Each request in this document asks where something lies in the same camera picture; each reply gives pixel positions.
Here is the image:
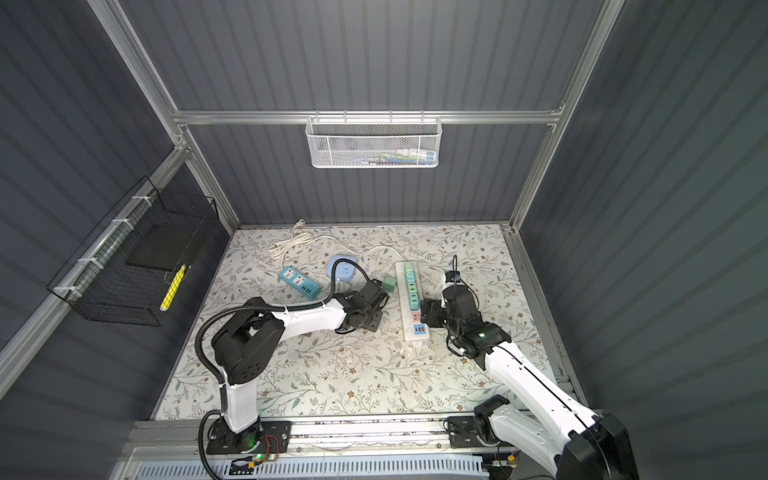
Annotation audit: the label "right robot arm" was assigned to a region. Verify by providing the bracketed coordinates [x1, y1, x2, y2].
[421, 283, 639, 479]

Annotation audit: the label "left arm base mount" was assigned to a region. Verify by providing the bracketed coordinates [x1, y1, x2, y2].
[203, 419, 293, 457]

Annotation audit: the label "white wire basket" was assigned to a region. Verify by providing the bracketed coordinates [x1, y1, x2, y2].
[305, 117, 443, 169]

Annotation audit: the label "black corrugated cable hose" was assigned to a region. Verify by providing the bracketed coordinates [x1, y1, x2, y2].
[194, 259, 372, 480]

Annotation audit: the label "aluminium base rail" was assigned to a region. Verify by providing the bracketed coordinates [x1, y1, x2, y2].
[118, 412, 521, 462]

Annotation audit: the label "black wire basket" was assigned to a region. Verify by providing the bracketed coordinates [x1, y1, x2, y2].
[48, 181, 219, 326]

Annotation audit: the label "white power strip cable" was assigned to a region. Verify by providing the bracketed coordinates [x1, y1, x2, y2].
[266, 219, 410, 268]

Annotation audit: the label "yellow marker pen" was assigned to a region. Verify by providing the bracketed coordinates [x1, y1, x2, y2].
[160, 264, 188, 312]

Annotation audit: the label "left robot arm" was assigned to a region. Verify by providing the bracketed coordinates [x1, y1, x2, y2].
[194, 280, 389, 434]

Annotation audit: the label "white vented cover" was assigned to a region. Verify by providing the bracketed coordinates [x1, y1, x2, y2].
[134, 455, 490, 480]

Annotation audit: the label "blue square power socket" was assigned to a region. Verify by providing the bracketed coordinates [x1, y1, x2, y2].
[327, 255, 357, 283]

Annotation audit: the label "teal small power strip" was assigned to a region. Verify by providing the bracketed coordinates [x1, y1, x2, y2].
[279, 267, 321, 300]

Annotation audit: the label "pens in white basket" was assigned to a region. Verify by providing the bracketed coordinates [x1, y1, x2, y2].
[354, 149, 438, 167]

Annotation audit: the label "long white power strip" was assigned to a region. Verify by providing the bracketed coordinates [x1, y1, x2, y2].
[395, 260, 430, 345]

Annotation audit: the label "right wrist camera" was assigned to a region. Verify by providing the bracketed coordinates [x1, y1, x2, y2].
[443, 270, 463, 288]

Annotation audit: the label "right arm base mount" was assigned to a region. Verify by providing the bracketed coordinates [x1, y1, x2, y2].
[442, 415, 520, 449]

